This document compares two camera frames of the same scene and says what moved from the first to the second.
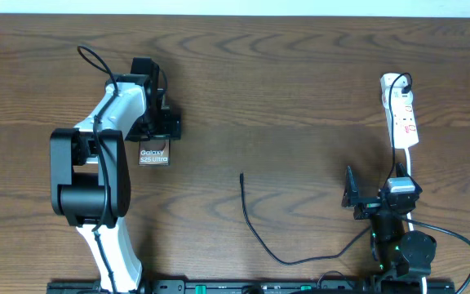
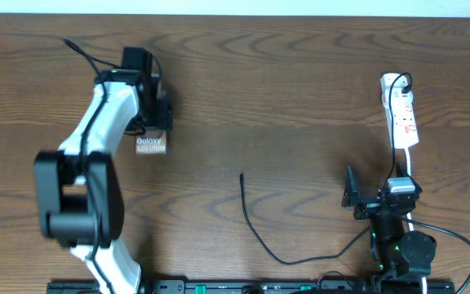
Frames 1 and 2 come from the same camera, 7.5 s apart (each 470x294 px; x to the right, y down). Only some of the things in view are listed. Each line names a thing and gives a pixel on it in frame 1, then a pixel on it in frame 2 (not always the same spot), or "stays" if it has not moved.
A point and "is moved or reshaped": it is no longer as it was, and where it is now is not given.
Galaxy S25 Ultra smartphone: [155, 151] is moved or reshaped
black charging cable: [405, 90] stays
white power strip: [400, 113] stays
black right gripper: [367, 206] stays
